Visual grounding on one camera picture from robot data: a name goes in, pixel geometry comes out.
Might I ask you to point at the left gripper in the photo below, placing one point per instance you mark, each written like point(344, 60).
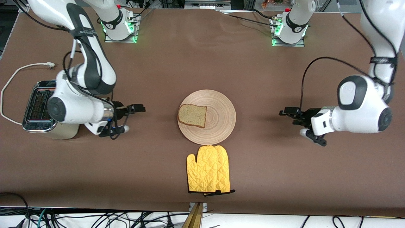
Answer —
point(310, 114)

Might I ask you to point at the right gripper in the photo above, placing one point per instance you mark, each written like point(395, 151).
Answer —
point(120, 109)

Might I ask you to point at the brown bread slice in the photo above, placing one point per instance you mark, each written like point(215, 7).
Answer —
point(193, 115)

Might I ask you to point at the round wooden plate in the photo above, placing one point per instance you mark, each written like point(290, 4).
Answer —
point(218, 123)

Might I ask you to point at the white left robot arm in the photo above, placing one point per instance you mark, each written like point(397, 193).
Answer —
point(364, 114)

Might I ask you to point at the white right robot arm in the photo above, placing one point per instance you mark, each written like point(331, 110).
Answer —
point(79, 110)

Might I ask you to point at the beige chrome toaster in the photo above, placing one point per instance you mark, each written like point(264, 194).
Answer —
point(38, 107)

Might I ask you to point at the brown table cover sheet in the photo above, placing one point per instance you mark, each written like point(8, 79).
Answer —
point(202, 63)

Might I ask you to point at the yellow quilted oven mitt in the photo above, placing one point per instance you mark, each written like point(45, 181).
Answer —
point(225, 167)
point(202, 171)

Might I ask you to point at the brass metal bar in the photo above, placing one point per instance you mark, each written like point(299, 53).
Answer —
point(193, 218)

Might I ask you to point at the grey metal box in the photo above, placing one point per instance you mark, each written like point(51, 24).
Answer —
point(205, 4)

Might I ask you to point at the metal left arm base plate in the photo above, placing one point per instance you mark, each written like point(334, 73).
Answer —
point(299, 44)

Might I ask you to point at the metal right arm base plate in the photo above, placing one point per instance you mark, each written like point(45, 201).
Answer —
point(109, 40)

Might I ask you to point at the small metal bracket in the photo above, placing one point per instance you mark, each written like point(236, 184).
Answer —
point(204, 206)

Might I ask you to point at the aluminium frame profile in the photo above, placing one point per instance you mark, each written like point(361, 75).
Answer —
point(22, 8)

